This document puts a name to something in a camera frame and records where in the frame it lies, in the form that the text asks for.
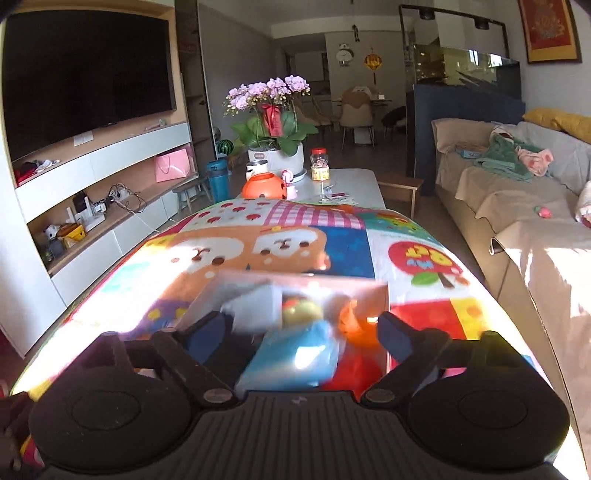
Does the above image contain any glass fish tank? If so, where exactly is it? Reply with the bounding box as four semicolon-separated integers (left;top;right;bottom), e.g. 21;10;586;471
399;4;522;100

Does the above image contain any yellow fruit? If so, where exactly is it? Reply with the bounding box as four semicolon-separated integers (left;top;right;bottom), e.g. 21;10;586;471
281;298;325;329

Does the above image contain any pink orchid in white pot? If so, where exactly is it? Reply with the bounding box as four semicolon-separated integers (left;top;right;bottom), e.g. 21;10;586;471
224;75;320;179

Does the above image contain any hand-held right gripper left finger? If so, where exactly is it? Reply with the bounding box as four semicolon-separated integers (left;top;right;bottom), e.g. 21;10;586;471
85;311;241;410

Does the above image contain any white cardboard box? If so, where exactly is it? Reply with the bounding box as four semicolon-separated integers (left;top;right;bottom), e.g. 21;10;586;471
185;271;389;393

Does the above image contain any blue bottle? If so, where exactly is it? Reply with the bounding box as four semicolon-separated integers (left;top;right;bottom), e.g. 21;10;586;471
206;159;230;204

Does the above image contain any colourful printed blanket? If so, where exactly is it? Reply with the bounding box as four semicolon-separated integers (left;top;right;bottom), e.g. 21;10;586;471
9;198;583;464

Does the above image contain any dark blue cabinet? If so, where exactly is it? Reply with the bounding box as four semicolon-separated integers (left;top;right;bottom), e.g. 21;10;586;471
406;83;527;186

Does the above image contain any pink gift bag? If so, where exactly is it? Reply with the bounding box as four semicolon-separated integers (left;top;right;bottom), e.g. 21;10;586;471
154;148;191;184

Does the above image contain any orange round container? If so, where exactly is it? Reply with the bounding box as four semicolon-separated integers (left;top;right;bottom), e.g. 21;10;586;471
241;173;290;200

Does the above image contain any pink clothing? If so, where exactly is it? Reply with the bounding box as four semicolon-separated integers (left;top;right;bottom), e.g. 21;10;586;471
516;148;554;177

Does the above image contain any white television cabinet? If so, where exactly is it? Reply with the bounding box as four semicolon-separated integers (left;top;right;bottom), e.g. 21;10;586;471
0;0;200;357

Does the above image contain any white coffee table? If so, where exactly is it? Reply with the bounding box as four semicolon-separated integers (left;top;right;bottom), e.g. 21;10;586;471
235;168;387;211

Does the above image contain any beige sofa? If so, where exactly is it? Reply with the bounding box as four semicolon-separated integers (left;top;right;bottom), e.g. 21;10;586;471
431;108;591;464

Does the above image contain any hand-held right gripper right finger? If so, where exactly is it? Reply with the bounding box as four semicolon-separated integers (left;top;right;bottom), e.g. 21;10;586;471
360;311;509;410

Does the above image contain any small wooden side table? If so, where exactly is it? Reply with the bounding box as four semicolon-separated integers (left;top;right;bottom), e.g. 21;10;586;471
378;174;425;218

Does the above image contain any small white plastic box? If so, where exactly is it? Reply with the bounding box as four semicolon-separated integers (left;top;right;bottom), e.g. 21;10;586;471
221;285;283;334

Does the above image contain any yellow cushion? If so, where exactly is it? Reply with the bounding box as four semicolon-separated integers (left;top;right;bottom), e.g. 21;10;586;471
536;108;591;145

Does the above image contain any white power strip with cables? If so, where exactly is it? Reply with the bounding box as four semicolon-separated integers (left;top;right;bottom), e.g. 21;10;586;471
108;184;147;214

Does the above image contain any blue white packet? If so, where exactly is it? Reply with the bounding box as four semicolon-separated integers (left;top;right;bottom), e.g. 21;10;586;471
238;320;345;391

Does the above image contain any yellow lantern decoration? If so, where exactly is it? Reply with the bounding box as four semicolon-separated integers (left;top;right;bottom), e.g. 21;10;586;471
364;46;384;84

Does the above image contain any jar with red lid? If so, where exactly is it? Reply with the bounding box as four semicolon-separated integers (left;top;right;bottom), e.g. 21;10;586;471
310;148;331;182

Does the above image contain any green clothing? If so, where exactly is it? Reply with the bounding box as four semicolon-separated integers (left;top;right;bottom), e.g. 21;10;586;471
475;136;534;184

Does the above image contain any framed wall picture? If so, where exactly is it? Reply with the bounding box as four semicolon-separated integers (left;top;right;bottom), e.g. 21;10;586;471
517;0;583;64

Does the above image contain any wooden stool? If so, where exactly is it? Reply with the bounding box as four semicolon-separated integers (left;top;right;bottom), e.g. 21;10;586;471
172;178;213;216

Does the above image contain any dark chair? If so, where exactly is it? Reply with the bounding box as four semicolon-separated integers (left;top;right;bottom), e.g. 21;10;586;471
382;106;407;137

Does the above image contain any black television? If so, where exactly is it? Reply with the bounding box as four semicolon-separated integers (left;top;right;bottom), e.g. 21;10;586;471
2;10;178;162

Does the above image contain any beige dining chair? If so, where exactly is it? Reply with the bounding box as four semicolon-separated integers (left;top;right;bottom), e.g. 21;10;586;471
341;91;375;147

